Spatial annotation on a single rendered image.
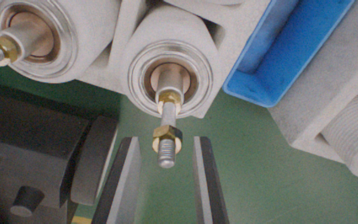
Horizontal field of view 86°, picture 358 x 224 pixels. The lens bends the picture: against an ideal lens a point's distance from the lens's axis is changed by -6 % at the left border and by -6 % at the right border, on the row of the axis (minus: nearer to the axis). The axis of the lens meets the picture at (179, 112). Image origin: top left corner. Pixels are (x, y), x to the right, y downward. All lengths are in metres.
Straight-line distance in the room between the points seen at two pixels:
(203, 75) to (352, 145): 0.25
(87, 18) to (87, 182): 0.31
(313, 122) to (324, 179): 0.55
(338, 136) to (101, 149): 0.40
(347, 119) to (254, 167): 0.40
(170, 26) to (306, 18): 0.29
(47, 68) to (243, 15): 0.20
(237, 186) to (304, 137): 0.44
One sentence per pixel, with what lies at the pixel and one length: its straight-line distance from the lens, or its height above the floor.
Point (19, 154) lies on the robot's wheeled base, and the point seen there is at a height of 0.18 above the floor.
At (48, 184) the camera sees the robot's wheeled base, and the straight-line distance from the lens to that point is 0.43.
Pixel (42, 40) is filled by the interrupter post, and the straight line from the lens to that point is 0.20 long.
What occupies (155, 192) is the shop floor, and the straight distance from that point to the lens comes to 0.78.
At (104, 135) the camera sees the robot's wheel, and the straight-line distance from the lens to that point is 0.43.
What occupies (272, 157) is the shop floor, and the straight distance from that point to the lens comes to 0.70.
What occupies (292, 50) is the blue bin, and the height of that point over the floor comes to 0.07.
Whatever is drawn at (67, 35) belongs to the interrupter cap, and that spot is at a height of 0.25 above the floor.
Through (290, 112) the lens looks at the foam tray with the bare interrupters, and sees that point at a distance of 0.41.
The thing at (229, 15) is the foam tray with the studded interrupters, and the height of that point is 0.18.
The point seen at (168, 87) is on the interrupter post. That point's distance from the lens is 0.15.
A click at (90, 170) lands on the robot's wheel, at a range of 0.42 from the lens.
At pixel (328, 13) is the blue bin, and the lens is 0.39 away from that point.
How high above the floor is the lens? 0.41
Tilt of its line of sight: 54 degrees down
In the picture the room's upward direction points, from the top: 179 degrees clockwise
